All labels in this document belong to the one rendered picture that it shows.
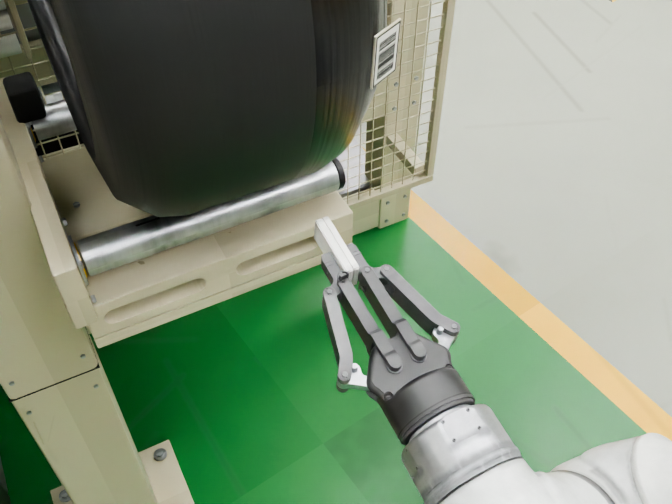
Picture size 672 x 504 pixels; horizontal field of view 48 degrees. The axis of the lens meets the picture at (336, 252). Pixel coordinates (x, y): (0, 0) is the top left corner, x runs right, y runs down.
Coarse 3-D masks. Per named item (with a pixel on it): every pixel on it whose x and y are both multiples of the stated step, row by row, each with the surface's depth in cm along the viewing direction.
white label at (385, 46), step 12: (396, 24) 71; (384, 36) 70; (396, 36) 72; (384, 48) 71; (396, 48) 73; (372, 60) 71; (384, 60) 72; (396, 60) 74; (372, 72) 72; (384, 72) 74; (372, 84) 73
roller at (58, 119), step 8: (48, 104) 105; (56, 104) 105; (64, 104) 105; (48, 112) 104; (56, 112) 104; (64, 112) 104; (40, 120) 103; (48, 120) 104; (56, 120) 104; (64, 120) 105; (72, 120) 105; (40, 128) 104; (48, 128) 104; (56, 128) 105; (64, 128) 105; (72, 128) 106; (40, 136) 104; (48, 136) 105
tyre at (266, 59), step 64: (64, 0) 59; (128, 0) 57; (192, 0) 59; (256, 0) 61; (320, 0) 63; (384, 0) 70; (64, 64) 97; (128, 64) 60; (192, 64) 61; (256, 64) 64; (320, 64) 67; (128, 128) 65; (192, 128) 65; (256, 128) 69; (320, 128) 74; (128, 192) 76; (192, 192) 74
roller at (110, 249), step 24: (336, 168) 97; (264, 192) 93; (288, 192) 94; (312, 192) 96; (192, 216) 90; (216, 216) 91; (240, 216) 93; (96, 240) 87; (120, 240) 88; (144, 240) 88; (168, 240) 90; (192, 240) 92; (96, 264) 87; (120, 264) 89
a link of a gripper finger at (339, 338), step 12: (324, 300) 71; (336, 300) 71; (324, 312) 72; (336, 312) 70; (336, 324) 69; (336, 336) 68; (336, 348) 68; (348, 348) 68; (336, 360) 69; (348, 360) 67; (348, 372) 66; (336, 384) 68
